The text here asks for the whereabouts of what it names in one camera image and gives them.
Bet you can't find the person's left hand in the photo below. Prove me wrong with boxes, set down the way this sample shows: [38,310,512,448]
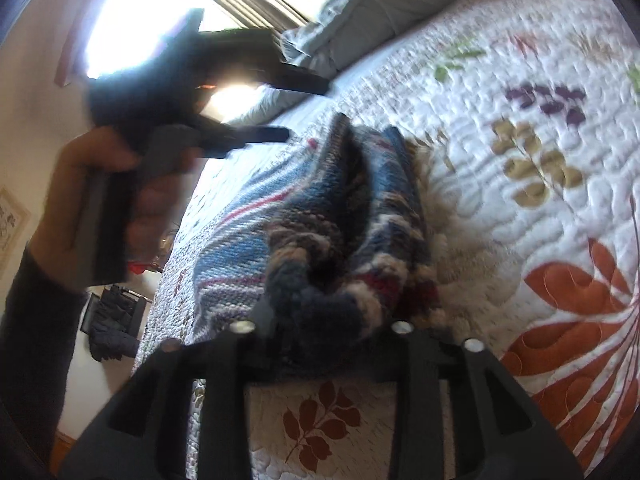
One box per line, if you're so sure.
[29,126,202,292]

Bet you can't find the striped knit sweater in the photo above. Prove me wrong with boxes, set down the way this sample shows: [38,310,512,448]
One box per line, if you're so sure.
[181,111,449,380]

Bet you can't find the person's left forearm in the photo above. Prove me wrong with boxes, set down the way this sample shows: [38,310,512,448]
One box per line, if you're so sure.
[0,242,92,480]

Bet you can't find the bright window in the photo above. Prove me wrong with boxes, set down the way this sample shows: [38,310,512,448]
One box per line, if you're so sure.
[80,0,283,128]

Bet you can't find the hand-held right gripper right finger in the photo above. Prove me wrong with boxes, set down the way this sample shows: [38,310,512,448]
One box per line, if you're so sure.
[382,320,585,480]

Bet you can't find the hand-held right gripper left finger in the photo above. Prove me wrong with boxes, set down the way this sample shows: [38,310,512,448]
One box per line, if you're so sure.
[60,305,277,480]

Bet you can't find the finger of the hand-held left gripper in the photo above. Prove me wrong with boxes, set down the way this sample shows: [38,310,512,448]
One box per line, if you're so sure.
[250,35,332,97]
[192,112,292,160]

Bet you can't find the grey comforter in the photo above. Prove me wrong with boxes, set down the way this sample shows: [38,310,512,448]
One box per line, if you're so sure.
[279,0,487,75]

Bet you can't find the red hanging bag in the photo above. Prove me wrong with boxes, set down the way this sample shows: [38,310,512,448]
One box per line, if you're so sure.
[126,256,165,275]

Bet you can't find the dark hanging clothes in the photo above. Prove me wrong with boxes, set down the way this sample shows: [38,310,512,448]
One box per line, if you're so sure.
[79,282,154,362]

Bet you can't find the floral quilt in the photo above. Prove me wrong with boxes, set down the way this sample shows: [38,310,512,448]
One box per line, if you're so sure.
[131,0,640,480]

